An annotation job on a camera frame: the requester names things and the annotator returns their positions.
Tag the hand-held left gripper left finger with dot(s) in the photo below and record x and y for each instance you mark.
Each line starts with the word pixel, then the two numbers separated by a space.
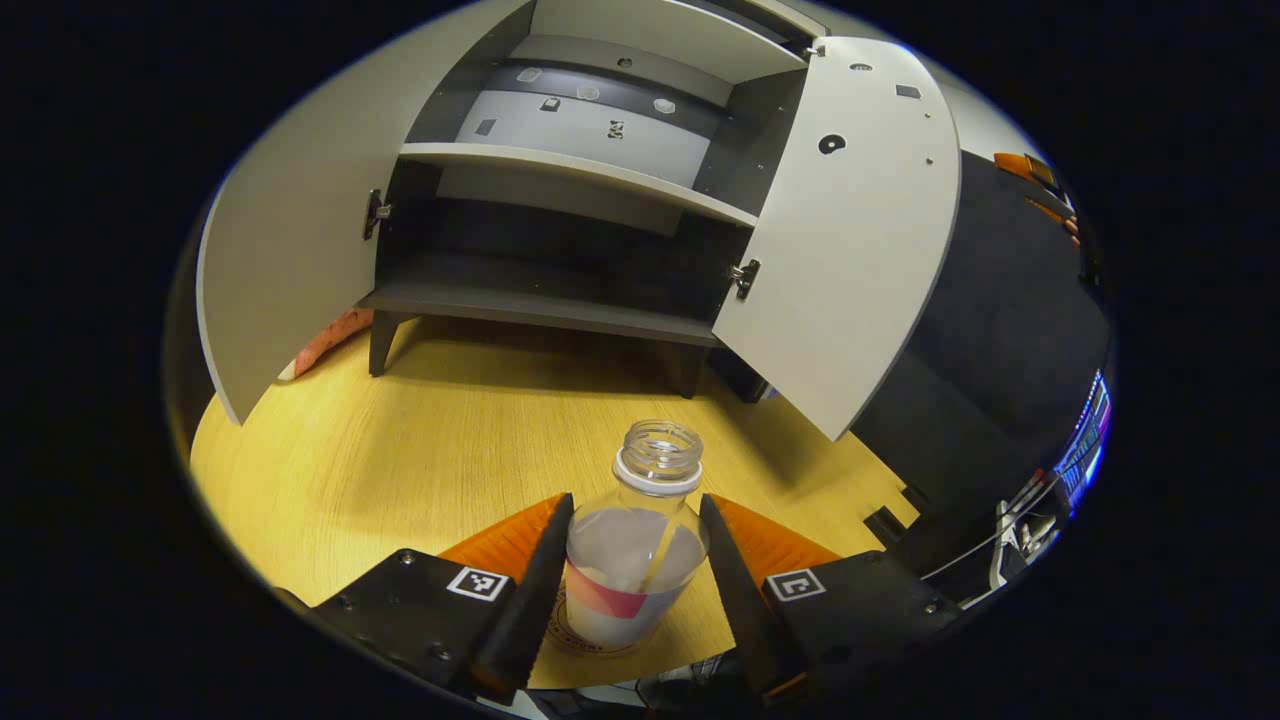
pixel 525 600

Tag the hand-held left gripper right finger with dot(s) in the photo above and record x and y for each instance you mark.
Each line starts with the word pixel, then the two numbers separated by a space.
pixel 740 600

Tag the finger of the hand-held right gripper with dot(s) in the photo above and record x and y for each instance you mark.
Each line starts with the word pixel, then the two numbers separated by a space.
pixel 1060 220
pixel 1020 168

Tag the round printed coaster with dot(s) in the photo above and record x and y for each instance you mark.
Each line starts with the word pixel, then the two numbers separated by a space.
pixel 557 628

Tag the clear plastic bottle pink label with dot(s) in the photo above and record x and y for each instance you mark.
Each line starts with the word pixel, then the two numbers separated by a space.
pixel 635 560

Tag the white cabinet door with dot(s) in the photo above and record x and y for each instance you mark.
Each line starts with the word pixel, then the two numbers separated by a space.
pixel 300 200
pixel 850 250

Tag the white and grey cabinet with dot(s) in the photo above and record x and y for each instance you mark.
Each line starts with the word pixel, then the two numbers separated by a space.
pixel 560 165

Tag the computer monitor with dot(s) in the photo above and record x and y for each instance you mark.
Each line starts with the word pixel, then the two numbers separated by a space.
pixel 1085 450

